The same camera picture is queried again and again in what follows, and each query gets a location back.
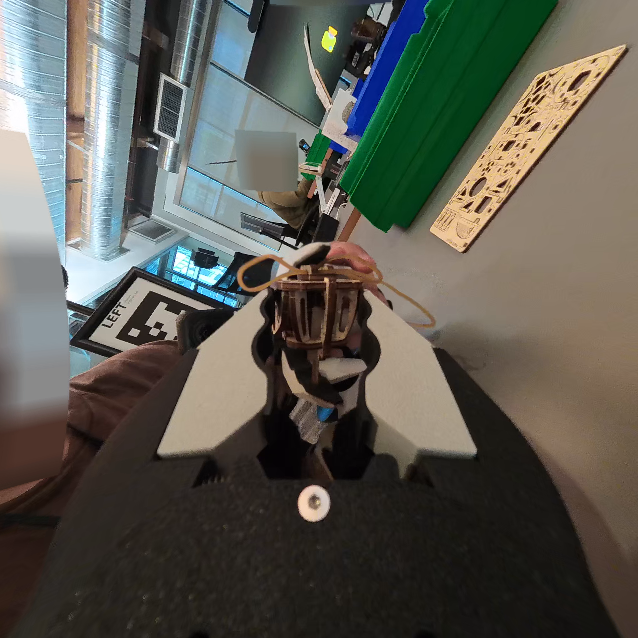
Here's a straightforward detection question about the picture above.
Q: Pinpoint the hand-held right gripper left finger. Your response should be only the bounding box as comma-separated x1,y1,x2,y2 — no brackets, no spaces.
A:
157,291,275,472

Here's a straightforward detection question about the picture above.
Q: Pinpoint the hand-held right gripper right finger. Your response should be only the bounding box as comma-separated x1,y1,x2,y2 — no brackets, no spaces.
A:
339,290,478,480

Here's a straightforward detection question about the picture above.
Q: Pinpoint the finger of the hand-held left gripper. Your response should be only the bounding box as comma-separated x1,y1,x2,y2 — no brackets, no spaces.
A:
294,242,333,266
281,349,371,405

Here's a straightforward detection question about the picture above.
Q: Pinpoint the small wooden model assembly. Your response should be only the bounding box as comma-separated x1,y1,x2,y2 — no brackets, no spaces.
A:
271,264,361,387

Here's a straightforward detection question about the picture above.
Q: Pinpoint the tan rubber band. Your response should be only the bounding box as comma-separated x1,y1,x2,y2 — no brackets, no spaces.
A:
238,254,436,330

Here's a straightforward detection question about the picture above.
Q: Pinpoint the laser-cut wooden parts sheet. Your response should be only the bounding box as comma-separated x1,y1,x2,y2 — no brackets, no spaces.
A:
429,44,628,254

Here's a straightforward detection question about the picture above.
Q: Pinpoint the person's left hand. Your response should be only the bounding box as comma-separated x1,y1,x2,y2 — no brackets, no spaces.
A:
325,241,376,280

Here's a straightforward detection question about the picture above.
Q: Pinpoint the black office chair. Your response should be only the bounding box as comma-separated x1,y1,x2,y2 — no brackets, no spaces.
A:
239,209,301,251

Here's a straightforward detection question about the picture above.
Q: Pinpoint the person's brown clothing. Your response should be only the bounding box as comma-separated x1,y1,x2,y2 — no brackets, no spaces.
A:
0,341,192,516

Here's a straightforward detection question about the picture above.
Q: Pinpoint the white printed carton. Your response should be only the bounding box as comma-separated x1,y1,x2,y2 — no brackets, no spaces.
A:
321,88,361,138

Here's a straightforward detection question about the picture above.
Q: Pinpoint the green plastic bin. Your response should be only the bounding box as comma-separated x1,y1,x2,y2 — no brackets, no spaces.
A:
339,0,559,233

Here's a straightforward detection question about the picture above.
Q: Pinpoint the white vent grille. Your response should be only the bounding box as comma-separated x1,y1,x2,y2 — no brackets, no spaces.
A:
152,73,193,143

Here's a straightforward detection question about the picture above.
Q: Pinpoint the blue plastic bin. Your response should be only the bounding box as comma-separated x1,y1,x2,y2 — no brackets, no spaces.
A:
344,0,435,151

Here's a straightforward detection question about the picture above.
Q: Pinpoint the dark wall board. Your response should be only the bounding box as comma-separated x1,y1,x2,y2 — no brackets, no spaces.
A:
243,0,385,126

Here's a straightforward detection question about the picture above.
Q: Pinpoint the round silver ventilation duct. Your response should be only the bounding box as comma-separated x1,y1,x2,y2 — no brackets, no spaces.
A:
0,0,68,246
81,0,141,261

